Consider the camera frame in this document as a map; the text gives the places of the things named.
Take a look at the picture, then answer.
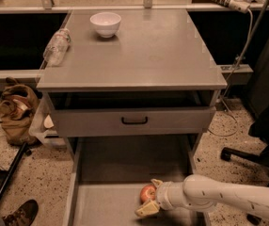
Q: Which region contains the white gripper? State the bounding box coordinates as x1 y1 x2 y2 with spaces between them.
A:
134 179 186 218

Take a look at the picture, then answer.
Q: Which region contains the red apple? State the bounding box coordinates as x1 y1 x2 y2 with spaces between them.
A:
140 185 156 203

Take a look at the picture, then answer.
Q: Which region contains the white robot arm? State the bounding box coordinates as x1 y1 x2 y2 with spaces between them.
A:
135 174 269 221

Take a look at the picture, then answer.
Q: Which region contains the grey open middle drawer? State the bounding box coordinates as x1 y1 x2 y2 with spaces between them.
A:
62 135 211 226

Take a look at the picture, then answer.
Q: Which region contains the grey top drawer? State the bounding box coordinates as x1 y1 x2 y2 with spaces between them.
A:
49 91 215 137

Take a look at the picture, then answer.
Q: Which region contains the grey drawer cabinet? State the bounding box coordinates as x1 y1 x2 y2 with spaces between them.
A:
36 8 229 149

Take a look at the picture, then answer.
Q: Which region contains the clear plastic storage bin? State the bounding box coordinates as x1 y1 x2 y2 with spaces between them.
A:
29 97 66 149

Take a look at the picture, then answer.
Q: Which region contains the brown leather shoe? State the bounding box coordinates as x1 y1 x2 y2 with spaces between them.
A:
2 200 39 226

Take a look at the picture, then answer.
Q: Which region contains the black office chair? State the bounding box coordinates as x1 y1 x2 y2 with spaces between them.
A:
220 91 269 226

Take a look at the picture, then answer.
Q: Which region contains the black metal pole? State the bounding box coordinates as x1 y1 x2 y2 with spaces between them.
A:
0 143 31 201

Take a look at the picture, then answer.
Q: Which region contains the brown fabric bag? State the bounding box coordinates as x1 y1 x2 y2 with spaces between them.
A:
0 77 40 146

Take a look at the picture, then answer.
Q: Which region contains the clear plastic water bottle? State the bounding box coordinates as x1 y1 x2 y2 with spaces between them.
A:
43 28 71 66

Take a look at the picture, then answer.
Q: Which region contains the white ceramic bowl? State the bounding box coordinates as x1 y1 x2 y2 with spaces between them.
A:
90 12 121 38

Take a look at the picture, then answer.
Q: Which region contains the black drawer handle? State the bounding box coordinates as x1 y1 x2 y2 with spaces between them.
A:
120 117 149 125

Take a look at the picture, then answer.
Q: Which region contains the white cable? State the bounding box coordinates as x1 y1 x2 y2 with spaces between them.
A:
207 8 255 137

